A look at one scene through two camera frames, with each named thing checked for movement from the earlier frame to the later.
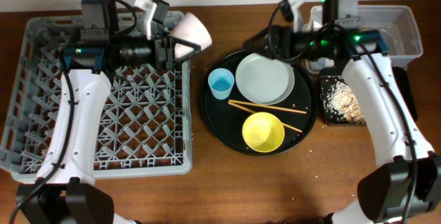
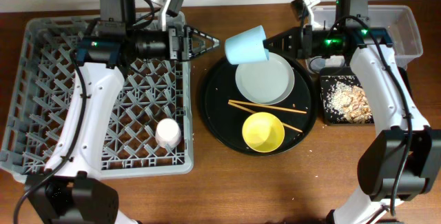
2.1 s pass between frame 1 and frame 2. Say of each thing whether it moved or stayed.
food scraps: stayed
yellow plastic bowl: stayed
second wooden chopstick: stayed
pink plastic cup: moved
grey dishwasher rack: stayed
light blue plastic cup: moved
